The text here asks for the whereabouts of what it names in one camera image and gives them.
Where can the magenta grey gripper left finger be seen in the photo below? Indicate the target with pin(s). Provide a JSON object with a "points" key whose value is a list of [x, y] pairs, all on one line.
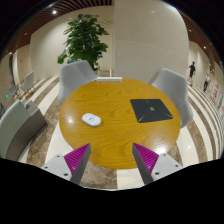
{"points": [[71, 166]]}

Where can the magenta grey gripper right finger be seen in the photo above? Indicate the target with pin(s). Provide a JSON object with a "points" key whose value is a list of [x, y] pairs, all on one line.
{"points": [[153, 166]]}

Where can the white computer mouse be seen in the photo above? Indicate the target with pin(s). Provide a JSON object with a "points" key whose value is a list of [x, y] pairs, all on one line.
{"points": [[91, 119]]}

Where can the black mouse pad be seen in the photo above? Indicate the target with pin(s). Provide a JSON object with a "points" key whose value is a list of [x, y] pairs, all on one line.
{"points": [[150, 110]]}

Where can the round wooden table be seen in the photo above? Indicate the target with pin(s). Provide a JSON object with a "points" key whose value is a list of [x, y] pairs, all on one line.
{"points": [[111, 142]]}

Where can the grey chair right back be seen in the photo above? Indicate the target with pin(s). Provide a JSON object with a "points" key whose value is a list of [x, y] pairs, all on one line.
{"points": [[175, 86]]}

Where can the grey chair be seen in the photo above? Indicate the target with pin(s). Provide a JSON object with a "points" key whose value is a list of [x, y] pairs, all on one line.
{"points": [[73, 76], [175, 86]]}

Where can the grey chair left back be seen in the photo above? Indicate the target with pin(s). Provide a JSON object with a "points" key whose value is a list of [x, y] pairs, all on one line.
{"points": [[73, 76]]}

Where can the white chair far left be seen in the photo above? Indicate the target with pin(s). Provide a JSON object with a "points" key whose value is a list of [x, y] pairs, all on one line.
{"points": [[28, 83]]}

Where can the white chair behind table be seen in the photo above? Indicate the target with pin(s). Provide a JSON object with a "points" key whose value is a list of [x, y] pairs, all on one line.
{"points": [[109, 79]]}

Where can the person in white shirt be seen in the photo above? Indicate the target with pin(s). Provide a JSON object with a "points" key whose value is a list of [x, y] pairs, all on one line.
{"points": [[207, 80]]}

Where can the person in black clothes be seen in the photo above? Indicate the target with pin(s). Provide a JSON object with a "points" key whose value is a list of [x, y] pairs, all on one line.
{"points": [[191, 73]]}

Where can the large green potted plant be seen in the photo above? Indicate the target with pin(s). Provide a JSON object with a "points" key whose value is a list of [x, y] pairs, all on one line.
{"points": [[83, 41]]}

